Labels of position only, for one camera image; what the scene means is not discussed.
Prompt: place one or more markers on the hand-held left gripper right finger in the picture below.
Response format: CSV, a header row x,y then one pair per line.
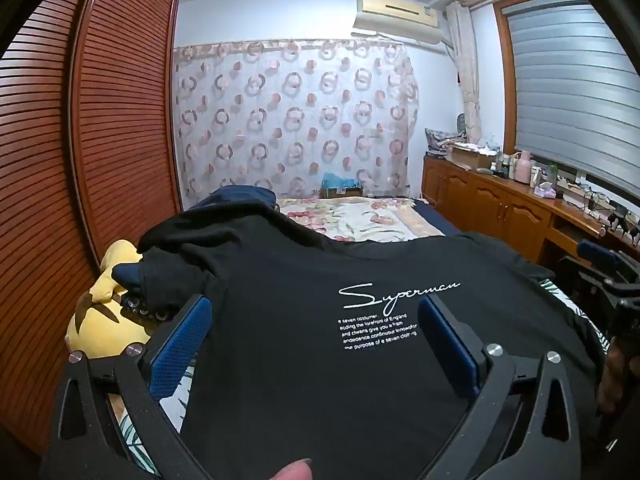
x,y
450,350

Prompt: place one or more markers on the person's left hand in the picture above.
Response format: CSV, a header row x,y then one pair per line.
x,y
296,471

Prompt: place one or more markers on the black printed t-shirt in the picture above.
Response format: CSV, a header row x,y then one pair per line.
x,y
300,370

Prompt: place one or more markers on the patterned bag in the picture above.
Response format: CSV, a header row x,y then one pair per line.
x,y
442,140

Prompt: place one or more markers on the wooden cabinet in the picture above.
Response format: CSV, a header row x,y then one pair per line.
x,y
490,205

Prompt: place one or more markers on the small grey fan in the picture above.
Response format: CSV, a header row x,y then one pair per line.
x,y
460,123

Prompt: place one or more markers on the person's right hand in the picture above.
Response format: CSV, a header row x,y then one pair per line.
x,y
614,375

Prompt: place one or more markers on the black studded belt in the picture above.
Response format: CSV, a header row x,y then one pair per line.
x,y
145,310

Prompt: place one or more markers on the navy bed sheet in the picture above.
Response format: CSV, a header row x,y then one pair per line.
x,y
440,222

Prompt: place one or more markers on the beige window curtain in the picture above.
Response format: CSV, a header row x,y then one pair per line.
x,y
467,75

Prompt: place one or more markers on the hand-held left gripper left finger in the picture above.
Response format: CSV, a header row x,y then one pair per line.
x,y
180,345

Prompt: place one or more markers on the purple tissue pack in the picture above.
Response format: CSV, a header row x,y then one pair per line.
x,y
545,191

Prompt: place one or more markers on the white mug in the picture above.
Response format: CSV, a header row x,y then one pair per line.
x,y
536,176

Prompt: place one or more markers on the blue fluffy cloth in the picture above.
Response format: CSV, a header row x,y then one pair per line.
x,y
340,180

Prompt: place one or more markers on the grey window blind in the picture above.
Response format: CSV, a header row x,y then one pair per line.
x,y
575,85

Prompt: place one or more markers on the yellow plush toy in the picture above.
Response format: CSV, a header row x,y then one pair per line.
x,y
100,330

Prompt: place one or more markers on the dark blue cloth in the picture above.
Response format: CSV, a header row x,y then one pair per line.
x,y
240,195

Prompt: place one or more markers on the pink thermos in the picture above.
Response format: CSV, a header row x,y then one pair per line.
x,y
523,170

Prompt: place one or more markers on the wooden louvered wardrobe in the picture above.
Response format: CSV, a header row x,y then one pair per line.
x,y
50,160

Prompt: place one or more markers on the circle print curtain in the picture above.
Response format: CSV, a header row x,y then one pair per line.
x,y
300,110

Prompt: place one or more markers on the floral blanket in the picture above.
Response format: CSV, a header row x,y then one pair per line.
x,y
360,220

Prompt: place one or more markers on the large cardboard box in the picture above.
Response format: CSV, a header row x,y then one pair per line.
x,y
470,157

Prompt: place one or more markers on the navy folded garment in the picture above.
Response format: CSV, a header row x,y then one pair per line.
x,y
126,275

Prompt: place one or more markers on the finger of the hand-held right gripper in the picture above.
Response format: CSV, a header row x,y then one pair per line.
x,y
599,254

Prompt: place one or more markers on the white air conditioner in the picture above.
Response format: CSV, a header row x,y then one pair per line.
x,y
395,15

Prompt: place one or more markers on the leaf print cloth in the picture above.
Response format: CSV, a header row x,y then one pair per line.
x,y
580,317

